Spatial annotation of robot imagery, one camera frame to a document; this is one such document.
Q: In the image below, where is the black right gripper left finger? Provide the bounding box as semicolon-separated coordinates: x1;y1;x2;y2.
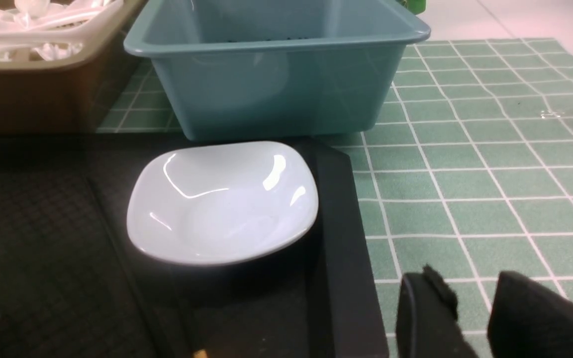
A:
396;265;477;358

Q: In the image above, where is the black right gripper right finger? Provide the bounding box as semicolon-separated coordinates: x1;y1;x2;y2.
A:
487;270;573;358

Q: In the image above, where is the small white square dish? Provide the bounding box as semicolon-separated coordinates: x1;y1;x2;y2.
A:
126;141;320;267

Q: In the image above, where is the green checkered tablecloth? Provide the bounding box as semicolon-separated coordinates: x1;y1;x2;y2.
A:
96;39;573;358

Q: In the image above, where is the blue plastic bin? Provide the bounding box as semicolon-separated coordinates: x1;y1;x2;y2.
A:
123;0;431;141

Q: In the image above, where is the black plastic serving tray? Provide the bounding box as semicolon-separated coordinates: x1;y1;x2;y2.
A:
0;132;389;358

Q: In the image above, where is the brown plastic bin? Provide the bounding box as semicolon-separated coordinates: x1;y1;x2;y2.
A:
0;0;145;135

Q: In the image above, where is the pile of white spoons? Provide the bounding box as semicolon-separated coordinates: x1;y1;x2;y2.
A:
0;0;124;63

